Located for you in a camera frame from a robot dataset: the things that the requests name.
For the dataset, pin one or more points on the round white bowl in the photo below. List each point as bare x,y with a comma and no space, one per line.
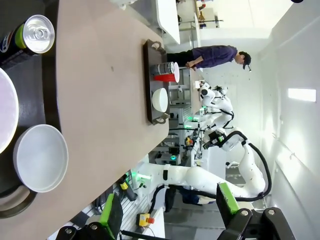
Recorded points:
160,99

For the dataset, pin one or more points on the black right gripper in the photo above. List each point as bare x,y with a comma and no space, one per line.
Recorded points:
213,138

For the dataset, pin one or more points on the bright rectangular wall light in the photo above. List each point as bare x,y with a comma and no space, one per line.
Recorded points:
301,95

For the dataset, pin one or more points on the white plastic lid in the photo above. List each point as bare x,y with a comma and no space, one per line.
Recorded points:
41,158

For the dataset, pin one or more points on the person in purple with cap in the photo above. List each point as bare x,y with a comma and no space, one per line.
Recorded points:
215,56

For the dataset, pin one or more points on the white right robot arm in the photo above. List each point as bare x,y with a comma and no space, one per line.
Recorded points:
200,178

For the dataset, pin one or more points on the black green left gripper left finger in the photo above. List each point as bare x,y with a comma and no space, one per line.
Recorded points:
111,212

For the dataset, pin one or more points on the yellow emergency stop button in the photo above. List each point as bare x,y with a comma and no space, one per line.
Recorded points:
143,220

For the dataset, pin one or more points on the aluminium frame workbench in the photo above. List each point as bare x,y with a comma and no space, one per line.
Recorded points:
181,100

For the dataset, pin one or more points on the dark brown plastic tray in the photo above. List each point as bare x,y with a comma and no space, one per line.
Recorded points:
148,82
35,100

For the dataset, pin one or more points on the white background table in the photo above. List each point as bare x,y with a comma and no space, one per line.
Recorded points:
170,20

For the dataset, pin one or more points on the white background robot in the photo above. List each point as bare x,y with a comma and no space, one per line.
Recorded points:
220,105

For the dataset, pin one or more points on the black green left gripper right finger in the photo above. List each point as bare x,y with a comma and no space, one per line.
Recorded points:
228,200

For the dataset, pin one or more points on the red plastic party cup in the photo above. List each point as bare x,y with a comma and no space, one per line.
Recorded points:
6,110
163,77

